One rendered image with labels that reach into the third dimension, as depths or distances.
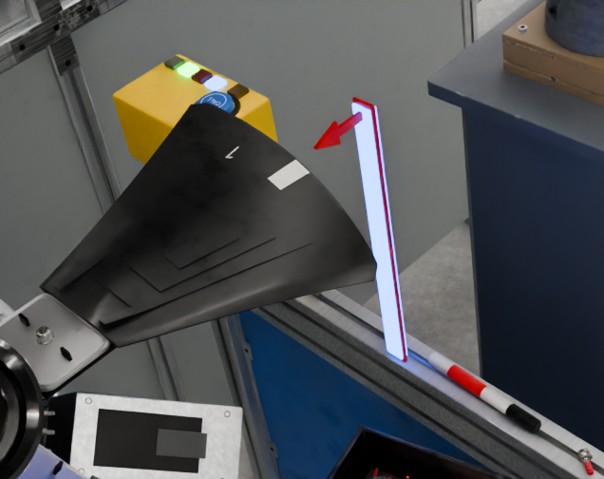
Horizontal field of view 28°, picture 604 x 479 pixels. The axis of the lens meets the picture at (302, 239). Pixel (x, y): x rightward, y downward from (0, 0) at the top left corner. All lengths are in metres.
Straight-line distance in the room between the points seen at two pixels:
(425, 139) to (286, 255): 1.48
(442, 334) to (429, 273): 0.18
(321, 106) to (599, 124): 0.89
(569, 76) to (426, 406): 0.39
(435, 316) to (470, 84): 1.17
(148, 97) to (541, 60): 0.44
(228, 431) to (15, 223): 0.81
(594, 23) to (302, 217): 0.48
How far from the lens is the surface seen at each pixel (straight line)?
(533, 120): 1.33
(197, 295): 0.91
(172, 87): 1.34
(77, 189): 1.83
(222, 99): 1.28
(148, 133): 1.33
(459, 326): 2.48
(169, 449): 1.03
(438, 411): 1.27
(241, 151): 1.01
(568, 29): 1.34
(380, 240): 1.15
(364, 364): 1.32
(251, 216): 0.96
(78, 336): 0.91
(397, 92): 2.28
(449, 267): 2.61
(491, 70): 1.41
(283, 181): 0.99
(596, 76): 1.33
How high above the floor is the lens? 1.80
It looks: 41 degrees down
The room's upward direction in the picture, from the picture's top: 11 degrees counter-clockwise
